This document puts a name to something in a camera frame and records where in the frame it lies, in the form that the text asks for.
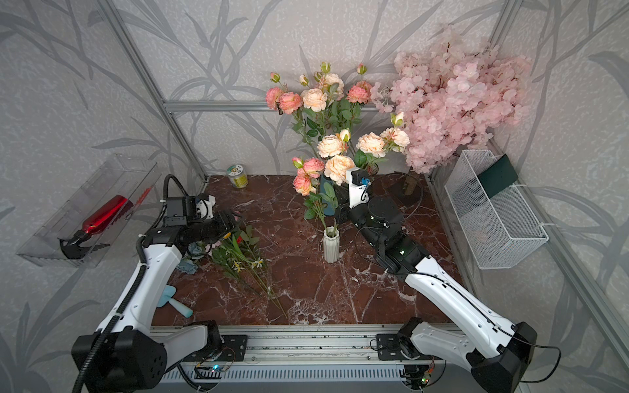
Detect small pink rose stem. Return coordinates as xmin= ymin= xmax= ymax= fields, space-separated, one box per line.
xmin=292 ymin=157 xmax=337 ymax=231

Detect small peach rose stem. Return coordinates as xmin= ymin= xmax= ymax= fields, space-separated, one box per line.
xmin=317 ymin=129 xmax=355 ymax=186

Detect single pink rose stem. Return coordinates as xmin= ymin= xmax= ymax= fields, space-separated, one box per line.
xmin=329 ymin=74 xmax=373 ymax=134

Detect cream rose cluster stem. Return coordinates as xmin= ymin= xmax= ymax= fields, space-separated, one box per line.
xmin=296 ymin=62 xmax=345 ymax=147

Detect pink peach rose stem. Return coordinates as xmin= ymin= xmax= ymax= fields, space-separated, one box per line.
xmin=265 ymin=72 xmax=321 ymax=158

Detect pale peach rose cluster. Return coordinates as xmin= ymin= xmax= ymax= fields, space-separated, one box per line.
xmin=353 ymin=112 xmax=410 ymax=170

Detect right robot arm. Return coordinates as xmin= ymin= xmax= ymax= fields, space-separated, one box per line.
xmin=339 ymin=189 xmax=540 ymax=392

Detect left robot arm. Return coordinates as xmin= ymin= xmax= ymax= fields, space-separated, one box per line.
xmin=71 ymin=175 xmax=238 ymax=392

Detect teal ceramic vase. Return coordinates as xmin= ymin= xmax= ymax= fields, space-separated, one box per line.
xmin=319 ymin=176 xmax=338 ymax=216

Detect white ribbed vase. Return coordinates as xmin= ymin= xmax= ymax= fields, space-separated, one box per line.
xmin=323 ymin=226 xmax=340 ymax=263

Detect small white yellow flowers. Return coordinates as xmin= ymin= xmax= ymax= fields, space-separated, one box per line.
xmin=232 ymin=259 xmax=265 ymax=273

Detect yellow tulip stem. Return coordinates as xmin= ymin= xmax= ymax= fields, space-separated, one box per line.
xmin=211 ymin=225 xmax=275 ymax=299

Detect blue hydrangea flower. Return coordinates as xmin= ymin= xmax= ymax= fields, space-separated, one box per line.
xmin=176 ymin=241 xmax=211 ymax=274

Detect small tape roll jar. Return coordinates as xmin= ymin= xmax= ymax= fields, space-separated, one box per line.
xmin=226 ymin=164 xmax=248 ymax=189

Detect teal plastic scraper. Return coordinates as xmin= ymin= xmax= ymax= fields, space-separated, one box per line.
xmin=157 ymin=285 xmax=193 ymax=319

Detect dark green card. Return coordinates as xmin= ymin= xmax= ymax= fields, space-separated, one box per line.
xmin=478 ymin=154 xmax=519 ymax=199

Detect pink cherry blossom tree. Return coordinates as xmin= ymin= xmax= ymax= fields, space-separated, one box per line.
xmin=370 ymin=26 xmax=532 ymax=174

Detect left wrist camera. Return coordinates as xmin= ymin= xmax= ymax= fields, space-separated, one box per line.
xmin=163 ymin=193 xmax=216 ymax=226

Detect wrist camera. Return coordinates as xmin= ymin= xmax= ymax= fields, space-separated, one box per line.
xmin=163 ymin=193 xmax=216 ymax=226
xmin=346 ymin=167 xmax=372 ymax=209

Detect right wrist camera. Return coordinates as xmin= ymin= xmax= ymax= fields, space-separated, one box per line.
xmin=346 ymin=167 xmax=372 ymax=209

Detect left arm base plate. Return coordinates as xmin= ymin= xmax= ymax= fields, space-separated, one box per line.
xmin=206 ymin=335 xmax=248 ymax=363

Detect clear plastic wall bin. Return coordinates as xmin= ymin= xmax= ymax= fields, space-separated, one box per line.
xmin=16 ymin=154 xmax=162 ymax=268

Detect aluminium front rail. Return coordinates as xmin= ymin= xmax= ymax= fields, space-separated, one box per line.
xmin=146 ymin=323 xmax=517 ymax=367

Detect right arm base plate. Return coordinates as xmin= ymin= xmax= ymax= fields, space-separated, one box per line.
xmin=370 ymin=333 xmax=441 ymax=361

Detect white wire mesh basket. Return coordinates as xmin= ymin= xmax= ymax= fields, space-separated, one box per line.
xmin=445 ymin=150 xmax=549 ymax=270

